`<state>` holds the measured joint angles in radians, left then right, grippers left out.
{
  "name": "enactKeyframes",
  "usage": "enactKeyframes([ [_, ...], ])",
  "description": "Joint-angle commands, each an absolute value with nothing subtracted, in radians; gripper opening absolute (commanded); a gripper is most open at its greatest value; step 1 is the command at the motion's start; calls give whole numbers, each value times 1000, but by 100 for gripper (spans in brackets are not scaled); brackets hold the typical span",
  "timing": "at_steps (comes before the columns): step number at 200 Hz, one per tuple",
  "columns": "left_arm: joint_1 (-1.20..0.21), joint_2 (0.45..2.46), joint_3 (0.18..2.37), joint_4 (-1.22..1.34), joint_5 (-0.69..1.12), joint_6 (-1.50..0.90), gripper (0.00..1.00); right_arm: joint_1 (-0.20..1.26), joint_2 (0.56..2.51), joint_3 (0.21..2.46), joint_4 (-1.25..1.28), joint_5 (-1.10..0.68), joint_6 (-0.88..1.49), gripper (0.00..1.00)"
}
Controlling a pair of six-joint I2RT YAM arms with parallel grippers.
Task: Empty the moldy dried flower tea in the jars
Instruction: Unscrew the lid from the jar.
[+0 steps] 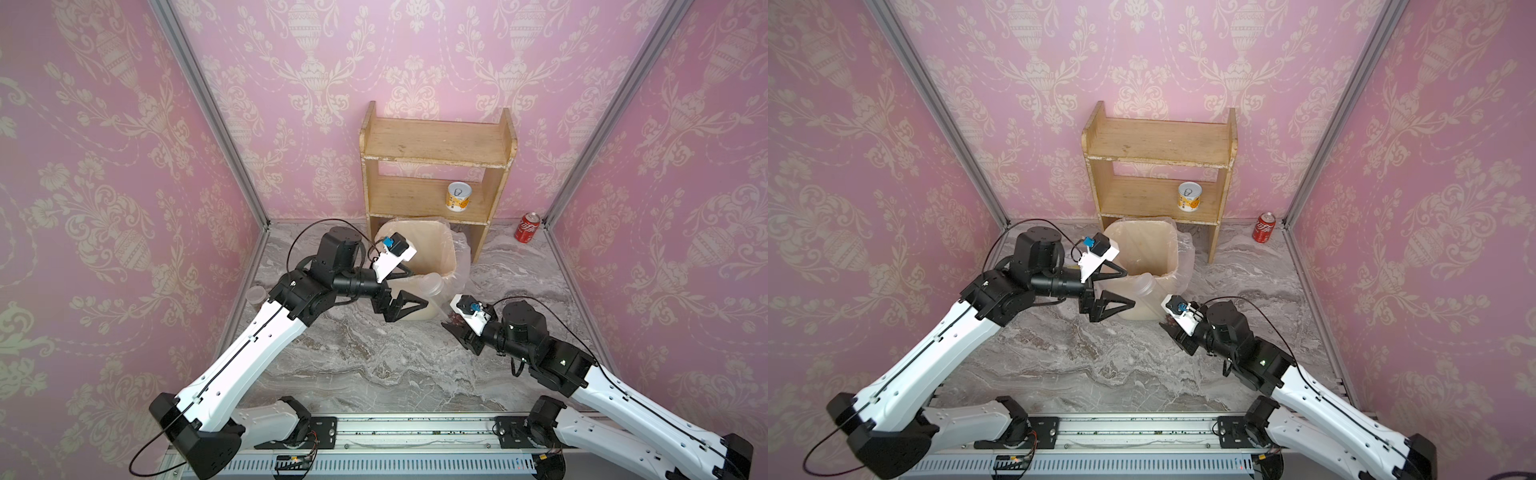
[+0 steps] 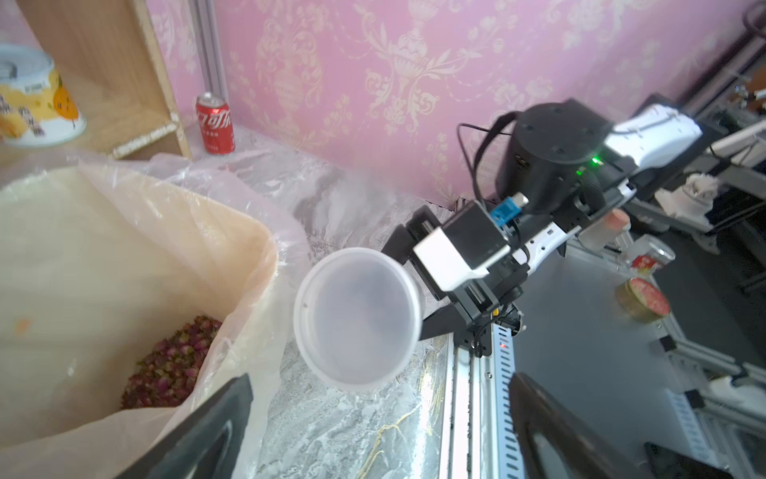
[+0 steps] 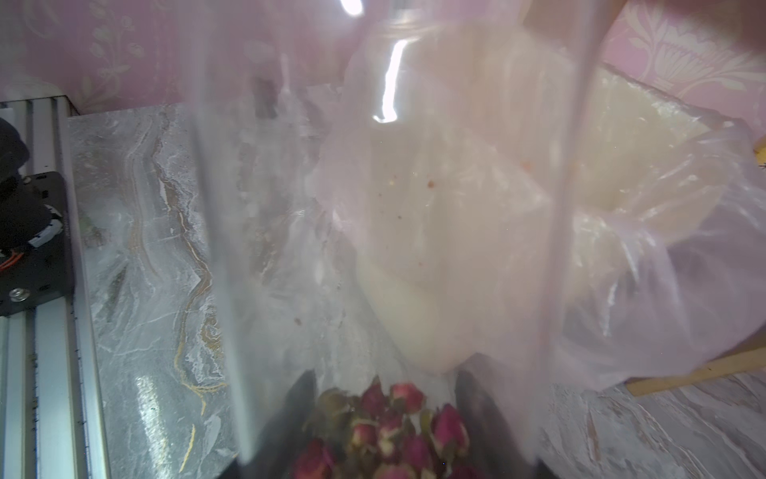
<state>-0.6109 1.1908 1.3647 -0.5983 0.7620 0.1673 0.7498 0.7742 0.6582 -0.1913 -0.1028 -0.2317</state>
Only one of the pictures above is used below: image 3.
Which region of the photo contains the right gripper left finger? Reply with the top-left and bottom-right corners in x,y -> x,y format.
217,369 -> 317,479

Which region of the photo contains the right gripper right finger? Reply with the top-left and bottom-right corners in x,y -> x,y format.
455,370 -> 557,479

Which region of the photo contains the clear jar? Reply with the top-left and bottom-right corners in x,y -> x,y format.
180,1 -> 618,478

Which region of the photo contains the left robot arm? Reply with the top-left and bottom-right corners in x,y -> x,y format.
1,120 -> 75,317

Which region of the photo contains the wooden two-tier shelf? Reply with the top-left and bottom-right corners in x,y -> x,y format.
525,0 -> 766,399

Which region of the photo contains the beige trash bin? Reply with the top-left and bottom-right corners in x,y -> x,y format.
318,22 -> 735,386

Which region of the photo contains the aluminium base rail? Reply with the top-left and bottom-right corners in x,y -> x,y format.
1,96 -> 111,478

